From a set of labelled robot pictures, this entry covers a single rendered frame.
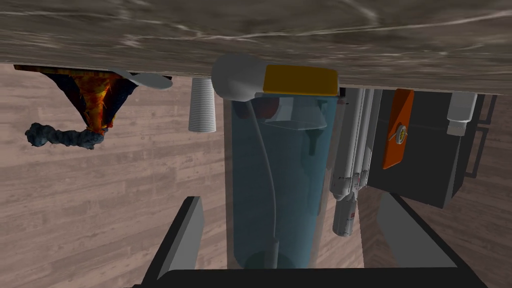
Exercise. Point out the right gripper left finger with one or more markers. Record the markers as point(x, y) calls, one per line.
point(182, 240)

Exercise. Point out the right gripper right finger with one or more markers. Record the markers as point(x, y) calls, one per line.
point(408, 236)

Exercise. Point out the black box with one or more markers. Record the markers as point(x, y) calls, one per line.
point(428, 160)

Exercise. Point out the white rocket model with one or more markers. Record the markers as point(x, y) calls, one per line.
point(350, 160)

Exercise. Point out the orange tag with round emblem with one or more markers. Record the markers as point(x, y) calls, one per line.
point(398, 132)

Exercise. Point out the blue transparent bottle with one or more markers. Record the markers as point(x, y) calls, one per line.
point(292, 192)

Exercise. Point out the small white bottle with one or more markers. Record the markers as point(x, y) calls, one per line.
point(460, 112)

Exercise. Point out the white ribbed cup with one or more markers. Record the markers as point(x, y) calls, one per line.
point(202, 106)

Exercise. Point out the grey spoon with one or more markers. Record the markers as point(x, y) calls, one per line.
point(154, 80)

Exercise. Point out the orange and dark cone-shaped object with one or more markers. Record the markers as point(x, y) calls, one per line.
point(94, 96)

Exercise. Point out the white and yellow rounded object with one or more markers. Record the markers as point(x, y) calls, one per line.
point(244, 78)

